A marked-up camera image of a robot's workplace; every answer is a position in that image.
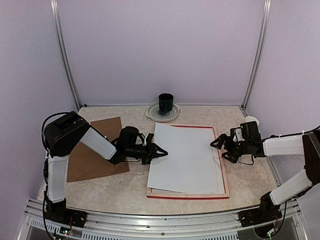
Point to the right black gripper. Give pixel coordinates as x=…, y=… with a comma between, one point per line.
x=228, y=147

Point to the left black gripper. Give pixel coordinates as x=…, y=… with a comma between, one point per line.
x=152, y=153

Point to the cat photo print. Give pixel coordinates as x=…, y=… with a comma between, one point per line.
x=185, y=160

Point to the red wooden picture frame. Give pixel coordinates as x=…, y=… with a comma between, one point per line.
x=226, y=180

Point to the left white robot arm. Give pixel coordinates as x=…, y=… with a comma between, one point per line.
x=62, y=131

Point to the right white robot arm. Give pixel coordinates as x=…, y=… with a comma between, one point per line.
x=300, y=156

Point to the white striped ceramic plate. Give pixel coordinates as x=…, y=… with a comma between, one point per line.
x=153, y=112

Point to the light blue mug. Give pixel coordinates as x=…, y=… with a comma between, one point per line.
x=251, y=119

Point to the dark green cup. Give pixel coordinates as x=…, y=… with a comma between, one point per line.
x=165, y=102

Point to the brown cardboard backing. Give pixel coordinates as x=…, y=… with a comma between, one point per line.
x=85, y=164

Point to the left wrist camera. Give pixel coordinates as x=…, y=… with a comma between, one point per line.
x=148, y=139

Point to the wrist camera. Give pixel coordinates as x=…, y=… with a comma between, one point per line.
x=236, y=134
x=148, y=139

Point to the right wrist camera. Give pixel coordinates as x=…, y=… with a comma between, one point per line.
x=236, y=134

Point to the aluminium front rail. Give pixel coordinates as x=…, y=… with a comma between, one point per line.
x=223, y=225

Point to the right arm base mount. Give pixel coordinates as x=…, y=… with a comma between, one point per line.
x=266, y=212

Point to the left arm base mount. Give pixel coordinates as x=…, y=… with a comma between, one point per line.
x=59, y=213

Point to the right aluminium corner post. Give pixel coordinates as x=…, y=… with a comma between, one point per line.
x=258, y=53

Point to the aluminium corner post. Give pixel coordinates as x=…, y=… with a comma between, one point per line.
x=258, y=53
x=54, y=5

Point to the left aluminium corner post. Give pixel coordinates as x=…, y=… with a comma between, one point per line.
x=54, y=5

